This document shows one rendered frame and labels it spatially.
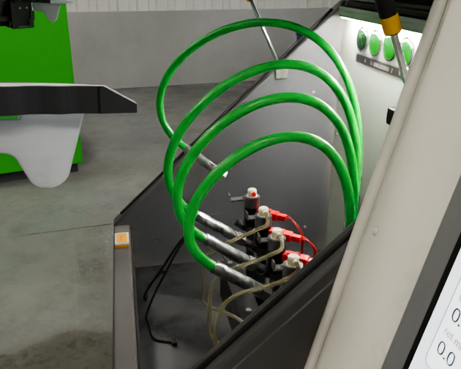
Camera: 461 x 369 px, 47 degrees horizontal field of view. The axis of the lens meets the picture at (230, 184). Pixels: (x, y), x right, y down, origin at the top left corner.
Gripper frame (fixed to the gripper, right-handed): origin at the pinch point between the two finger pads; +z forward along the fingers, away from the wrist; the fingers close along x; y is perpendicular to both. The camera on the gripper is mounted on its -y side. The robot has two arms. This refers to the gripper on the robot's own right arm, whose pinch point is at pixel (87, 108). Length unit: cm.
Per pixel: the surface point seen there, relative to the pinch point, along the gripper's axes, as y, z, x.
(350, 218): 19, 16, -47
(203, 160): 18, -10, -75
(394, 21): -5.7, 17.8, -35.8
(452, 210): 9.6, 21.7, -21.2
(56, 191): 102, -168, -328
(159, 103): 8, -18, -74
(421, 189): 9.3, 20.2, -26.2
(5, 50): 3, -201, -331
